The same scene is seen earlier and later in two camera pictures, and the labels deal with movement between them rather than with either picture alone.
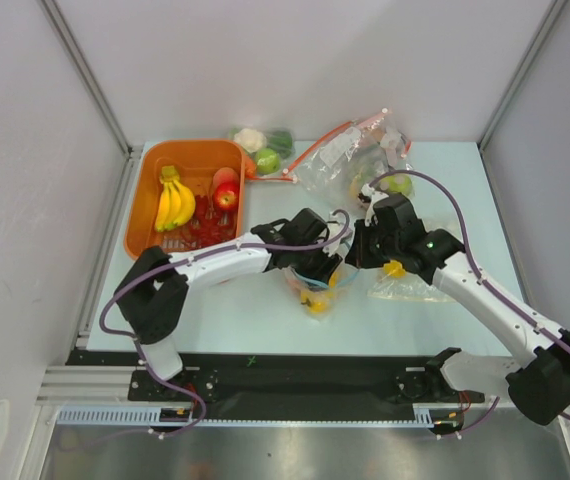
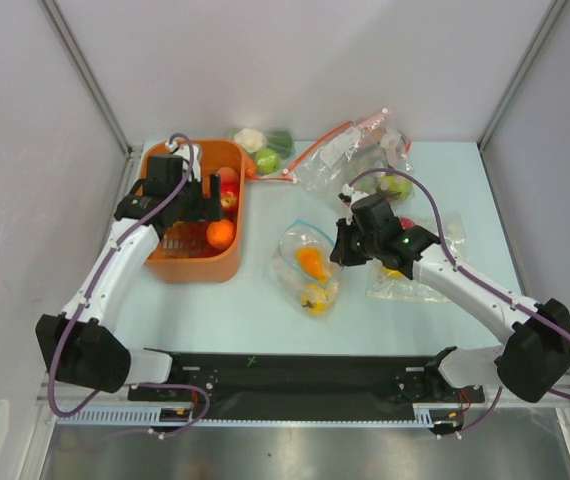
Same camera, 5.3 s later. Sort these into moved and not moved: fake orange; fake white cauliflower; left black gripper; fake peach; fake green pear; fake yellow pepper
Moved: left black gripper; fake orange
Not moved: fake green pear; fake yellow pepper; fake peach; fake white cauliflower
